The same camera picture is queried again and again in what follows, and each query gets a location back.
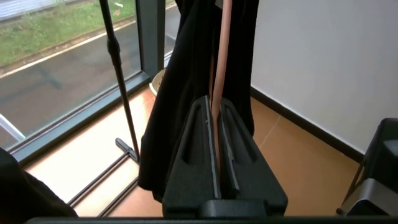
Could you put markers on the pink clothes hanger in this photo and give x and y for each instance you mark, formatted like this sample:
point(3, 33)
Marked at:
point(222, 62)

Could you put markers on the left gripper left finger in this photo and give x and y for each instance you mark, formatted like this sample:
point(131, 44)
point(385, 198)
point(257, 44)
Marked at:
point(189, 186)

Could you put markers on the window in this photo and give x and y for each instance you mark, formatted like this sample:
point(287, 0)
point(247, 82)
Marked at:
point(62, 77)

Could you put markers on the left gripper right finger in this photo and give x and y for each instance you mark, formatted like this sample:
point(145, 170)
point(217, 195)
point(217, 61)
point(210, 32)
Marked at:
point(258, 186)

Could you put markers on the black short-sleeved shirt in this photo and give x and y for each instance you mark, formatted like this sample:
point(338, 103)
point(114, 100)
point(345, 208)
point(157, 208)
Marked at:
point(186, 62)

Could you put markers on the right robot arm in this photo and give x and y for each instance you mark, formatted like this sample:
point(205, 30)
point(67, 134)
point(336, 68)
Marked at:
point(382, 155)

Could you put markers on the black clothes rack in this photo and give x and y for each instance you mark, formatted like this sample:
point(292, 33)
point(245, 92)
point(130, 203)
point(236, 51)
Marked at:
point(119, 77)

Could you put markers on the white laundry basket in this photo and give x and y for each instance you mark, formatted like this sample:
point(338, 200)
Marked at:
point(157, 82)

